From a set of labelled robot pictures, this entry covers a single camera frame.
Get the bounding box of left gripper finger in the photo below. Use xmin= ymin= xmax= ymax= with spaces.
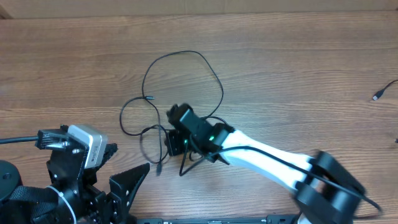
xmin=95 ymin=143 xmax=118 ymax=168
xmin=109 ymin=163 xmax=150 ymax=218

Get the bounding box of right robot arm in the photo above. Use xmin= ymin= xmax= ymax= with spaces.
xmin=167 ymin=104 xmax=365 ymax=223

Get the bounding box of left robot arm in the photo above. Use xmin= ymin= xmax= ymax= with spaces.
xmin=1 ymin=124 xmax=150 ymax=223

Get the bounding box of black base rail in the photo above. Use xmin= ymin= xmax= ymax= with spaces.
xmin=136 ymin=214 xmax=298 ymax=224

